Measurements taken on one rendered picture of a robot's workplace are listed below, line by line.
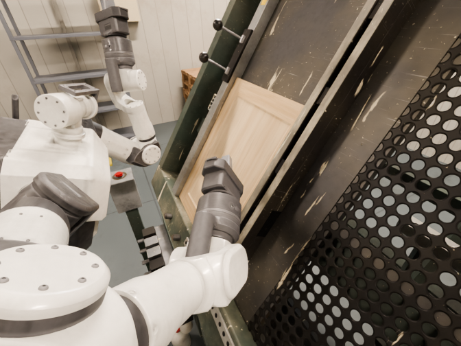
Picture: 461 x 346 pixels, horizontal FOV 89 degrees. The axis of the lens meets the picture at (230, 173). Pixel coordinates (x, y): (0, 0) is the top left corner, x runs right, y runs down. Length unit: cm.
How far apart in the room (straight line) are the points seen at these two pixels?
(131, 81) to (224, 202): 56
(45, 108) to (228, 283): 47
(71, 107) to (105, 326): 45
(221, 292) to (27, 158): 43
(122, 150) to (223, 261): 66
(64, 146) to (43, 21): 350
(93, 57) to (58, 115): 351
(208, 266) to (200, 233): 7
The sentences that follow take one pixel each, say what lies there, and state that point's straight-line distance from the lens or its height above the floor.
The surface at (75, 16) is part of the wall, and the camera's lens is 405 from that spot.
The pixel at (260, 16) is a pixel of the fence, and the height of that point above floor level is 156.
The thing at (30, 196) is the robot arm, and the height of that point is 136.
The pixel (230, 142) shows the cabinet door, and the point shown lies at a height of 119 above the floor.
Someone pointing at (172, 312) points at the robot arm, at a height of 135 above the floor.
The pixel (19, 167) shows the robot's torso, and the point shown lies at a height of 136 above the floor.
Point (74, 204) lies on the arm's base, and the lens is 43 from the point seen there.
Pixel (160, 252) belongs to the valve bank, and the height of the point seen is 76.
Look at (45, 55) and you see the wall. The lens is 411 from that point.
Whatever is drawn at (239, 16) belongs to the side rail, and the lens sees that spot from 123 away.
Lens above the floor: 157
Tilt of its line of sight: 34 degrees down
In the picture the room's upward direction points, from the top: 2 degrees counter-clockwise
